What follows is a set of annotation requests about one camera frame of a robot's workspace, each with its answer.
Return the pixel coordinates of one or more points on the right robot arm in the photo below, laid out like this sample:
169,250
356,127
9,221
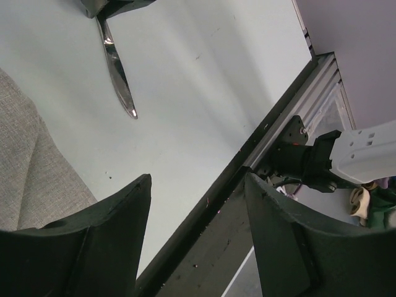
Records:
335,160

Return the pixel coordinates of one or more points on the aluminium cross rail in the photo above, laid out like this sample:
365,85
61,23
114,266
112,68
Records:
301,99

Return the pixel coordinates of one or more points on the grey cloth napkin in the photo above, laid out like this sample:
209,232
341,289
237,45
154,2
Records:
38,185

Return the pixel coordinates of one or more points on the silver knife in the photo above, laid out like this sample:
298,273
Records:
116,70

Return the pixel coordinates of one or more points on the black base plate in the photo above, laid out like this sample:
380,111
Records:
205,251

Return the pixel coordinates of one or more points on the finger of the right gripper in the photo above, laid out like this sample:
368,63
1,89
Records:
110,8

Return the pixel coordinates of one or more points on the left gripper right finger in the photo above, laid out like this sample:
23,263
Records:
302,252

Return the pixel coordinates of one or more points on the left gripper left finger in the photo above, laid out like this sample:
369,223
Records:
94,252

